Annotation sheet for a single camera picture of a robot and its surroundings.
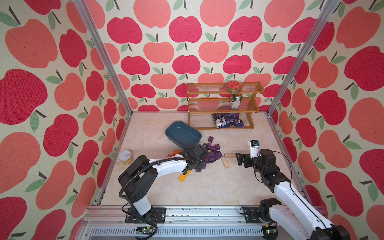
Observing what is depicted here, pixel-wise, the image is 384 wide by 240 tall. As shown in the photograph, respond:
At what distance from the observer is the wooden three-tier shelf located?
107 centimetres

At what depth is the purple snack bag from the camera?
1067 mm

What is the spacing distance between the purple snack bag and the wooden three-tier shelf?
0.07ft
